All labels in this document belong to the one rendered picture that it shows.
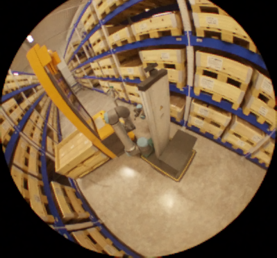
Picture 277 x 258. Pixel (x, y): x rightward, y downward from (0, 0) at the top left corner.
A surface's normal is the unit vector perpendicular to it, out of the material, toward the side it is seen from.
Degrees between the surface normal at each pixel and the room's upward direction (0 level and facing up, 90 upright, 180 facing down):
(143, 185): 0
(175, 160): 0
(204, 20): 90
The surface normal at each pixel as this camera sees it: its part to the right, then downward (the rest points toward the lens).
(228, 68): -0.66, 0.66
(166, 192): -0.25, -0.65
